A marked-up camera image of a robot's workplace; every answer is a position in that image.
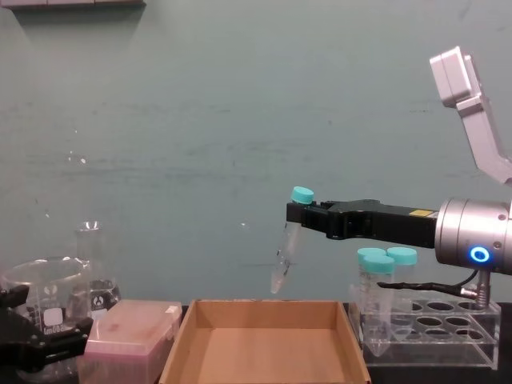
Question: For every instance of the clear glass conical flask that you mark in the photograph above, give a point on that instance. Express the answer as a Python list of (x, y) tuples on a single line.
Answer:
[(96, 288)]

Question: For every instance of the clear acrylic tube rack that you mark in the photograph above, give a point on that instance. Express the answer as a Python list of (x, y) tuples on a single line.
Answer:
[(448, 340)]

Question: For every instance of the pink pipette tip box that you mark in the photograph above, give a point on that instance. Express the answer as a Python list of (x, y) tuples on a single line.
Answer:
[(132, 340)]

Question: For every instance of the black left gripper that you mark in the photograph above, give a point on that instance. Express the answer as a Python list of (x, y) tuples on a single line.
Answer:
[(20, 344)]

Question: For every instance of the shallow brown cardboard tray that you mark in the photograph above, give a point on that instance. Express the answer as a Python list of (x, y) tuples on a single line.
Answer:
[(264, 352)]

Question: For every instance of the clear glass beaker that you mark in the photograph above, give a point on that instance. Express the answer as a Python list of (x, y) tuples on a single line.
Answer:
[(48, 284)]

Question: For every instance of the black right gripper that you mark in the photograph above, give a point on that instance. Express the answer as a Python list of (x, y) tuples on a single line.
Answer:
[(392, 224)]

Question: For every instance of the clear tube with teal cap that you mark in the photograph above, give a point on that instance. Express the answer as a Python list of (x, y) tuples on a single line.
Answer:
[(403, 256), (286, 256), (378, 304), (370, 253)]

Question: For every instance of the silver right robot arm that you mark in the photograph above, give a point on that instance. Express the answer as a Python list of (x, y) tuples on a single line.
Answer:
[(464, 232)]

